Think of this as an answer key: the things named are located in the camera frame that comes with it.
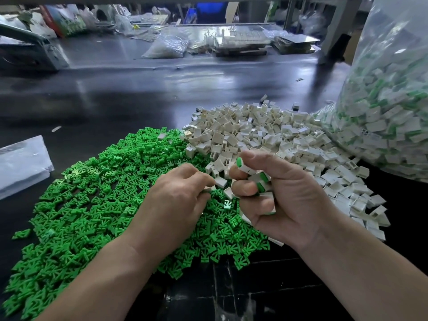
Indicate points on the pile of green plastic clips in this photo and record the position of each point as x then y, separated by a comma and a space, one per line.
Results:
77, 197

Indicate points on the dark flat tray stack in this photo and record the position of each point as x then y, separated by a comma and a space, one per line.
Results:
296, 43

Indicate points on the small green plastic part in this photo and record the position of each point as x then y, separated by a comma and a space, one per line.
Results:
21, 233

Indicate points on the grey heat sealer machine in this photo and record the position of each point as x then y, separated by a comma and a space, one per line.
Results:
33, 48

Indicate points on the person's right forearm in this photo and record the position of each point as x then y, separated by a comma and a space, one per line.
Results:
374, 277

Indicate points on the green and white assembled part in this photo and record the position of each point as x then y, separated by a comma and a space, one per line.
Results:
244, 165
261, 182

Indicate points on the stack of clear flat bags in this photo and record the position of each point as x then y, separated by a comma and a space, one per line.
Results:
25, 165

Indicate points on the person's right hand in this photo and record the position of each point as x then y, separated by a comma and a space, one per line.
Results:
291, 194

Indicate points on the clear plastic bag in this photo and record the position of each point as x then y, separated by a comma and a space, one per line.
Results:
394, 110

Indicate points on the pile of white plastic caps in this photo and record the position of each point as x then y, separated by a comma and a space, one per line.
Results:
294, 133

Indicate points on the person's left hand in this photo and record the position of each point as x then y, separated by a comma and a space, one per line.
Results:
170, 210

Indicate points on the small clear bag of parts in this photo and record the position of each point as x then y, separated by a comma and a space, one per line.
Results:
166, 45

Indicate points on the person's left forearm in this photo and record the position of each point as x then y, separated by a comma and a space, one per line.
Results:
90, 290

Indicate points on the blue crate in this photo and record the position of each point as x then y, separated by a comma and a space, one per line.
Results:
211, 13

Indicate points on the grey metal slanted post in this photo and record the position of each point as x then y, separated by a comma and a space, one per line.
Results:
342, 24

